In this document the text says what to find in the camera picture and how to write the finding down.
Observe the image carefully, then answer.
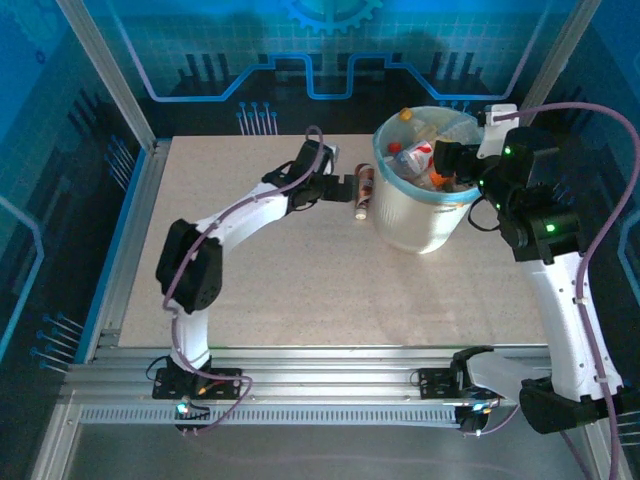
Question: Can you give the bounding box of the clear water bottle white cap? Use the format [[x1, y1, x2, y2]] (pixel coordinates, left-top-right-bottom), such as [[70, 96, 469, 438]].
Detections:
[[397, 139, 437, 176]]

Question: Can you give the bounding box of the orange juice bottle yellow cap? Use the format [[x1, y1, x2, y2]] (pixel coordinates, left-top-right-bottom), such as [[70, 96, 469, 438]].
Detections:
[[396, 107, 442, 142]]

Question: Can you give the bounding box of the blue plastic bin liner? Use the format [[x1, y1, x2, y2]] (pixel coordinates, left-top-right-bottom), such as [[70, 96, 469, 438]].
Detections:
[[372, 105, 485, 207]]

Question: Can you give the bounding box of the white plastic waste bin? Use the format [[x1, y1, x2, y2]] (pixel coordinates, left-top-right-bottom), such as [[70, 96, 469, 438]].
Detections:
[[372, 107, 484, 256]]

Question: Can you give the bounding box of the brown coffee bottle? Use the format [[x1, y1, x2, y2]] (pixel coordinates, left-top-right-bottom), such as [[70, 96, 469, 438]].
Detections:
[[353, 163, 377, 223]]

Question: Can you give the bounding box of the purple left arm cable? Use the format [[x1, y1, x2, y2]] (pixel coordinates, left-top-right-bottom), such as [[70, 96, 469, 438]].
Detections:
[[160, 124, 326, 437]]

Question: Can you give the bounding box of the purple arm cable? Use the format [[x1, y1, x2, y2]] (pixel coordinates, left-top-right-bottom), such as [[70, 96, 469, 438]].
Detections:
[[513, 101, 640, 480], [160, 124, 326, 437]]

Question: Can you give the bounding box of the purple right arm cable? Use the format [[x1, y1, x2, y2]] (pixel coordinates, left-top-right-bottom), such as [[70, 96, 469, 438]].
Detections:
[[513, 101, 640, 480]]

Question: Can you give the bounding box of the thin black cable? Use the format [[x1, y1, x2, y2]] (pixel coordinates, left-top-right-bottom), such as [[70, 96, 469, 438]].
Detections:
[[466, 196, 503, 233]]

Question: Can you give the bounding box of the aluminium frame post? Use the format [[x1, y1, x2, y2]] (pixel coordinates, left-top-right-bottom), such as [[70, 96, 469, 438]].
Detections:
[[56, 0, 160, 152], [518, 0, 602, 112]]

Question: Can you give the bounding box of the aluminium frame rail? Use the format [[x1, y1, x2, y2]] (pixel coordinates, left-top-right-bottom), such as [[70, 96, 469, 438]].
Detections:
[[83, 139, 174, 352], [62, 344, 557, 402]]

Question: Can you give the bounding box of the slotted metal cable duct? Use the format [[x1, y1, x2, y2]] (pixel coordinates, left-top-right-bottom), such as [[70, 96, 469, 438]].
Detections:
[[78, 403, 462, 427]]

